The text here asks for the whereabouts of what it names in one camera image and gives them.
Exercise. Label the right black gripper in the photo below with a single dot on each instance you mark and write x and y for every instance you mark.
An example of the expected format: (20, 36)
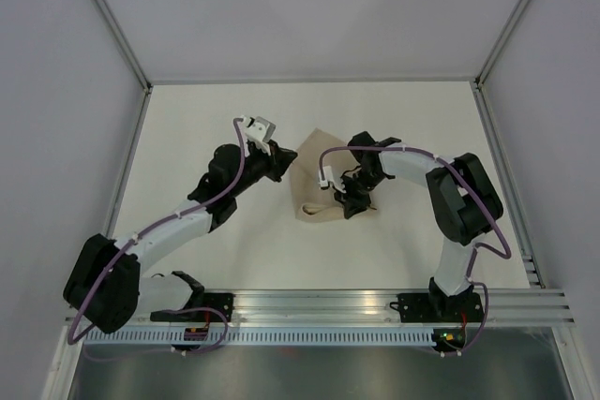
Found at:
(352, 203)

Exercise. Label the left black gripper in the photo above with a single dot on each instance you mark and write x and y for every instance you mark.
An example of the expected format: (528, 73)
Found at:
(278, 161)

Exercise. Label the beige cloth napkin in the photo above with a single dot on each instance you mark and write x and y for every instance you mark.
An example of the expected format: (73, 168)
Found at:
(311, 204)

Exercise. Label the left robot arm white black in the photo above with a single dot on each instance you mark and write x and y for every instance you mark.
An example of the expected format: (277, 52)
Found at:
(105, 286)

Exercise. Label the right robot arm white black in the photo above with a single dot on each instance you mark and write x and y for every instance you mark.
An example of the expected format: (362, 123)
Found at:
(465, 204)

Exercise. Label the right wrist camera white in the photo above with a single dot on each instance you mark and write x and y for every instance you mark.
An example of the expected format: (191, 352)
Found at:
(328, 178)

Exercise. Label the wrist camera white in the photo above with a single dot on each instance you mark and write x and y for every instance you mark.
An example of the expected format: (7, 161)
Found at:
(257, 131)
(328, 178)

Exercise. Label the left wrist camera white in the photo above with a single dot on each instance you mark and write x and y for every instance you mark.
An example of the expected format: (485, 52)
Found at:
(257, 131)

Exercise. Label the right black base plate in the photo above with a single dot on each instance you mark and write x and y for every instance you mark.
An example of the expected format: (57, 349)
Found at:
(427, 307)

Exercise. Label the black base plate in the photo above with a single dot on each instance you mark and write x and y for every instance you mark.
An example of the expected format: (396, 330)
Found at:
(200, 307)
(427, 307)

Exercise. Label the aluminium frame back bar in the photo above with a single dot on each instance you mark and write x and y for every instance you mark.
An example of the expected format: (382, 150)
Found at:
(315, 79)

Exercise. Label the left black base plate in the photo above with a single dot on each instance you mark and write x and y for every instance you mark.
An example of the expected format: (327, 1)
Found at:
(200, 307)

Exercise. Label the white slotted cable duct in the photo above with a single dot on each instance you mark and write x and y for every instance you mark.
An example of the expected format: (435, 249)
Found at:
(265, 336)

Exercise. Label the aluminium frame right rail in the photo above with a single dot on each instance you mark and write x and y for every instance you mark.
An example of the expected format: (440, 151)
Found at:
(509, 189)

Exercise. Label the aluminium mounting rail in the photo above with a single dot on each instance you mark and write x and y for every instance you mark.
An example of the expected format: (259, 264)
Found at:
(502, 307)

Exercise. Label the aluminium frame post left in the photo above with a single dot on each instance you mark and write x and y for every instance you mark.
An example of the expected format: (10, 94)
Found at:
(109, 19)

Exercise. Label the aluminium frame post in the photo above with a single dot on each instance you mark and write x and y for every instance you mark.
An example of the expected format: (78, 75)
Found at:
(508, 29)
(109, 19)

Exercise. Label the aluminium frame post right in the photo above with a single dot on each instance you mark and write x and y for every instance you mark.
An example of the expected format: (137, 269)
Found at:
(508, 29)

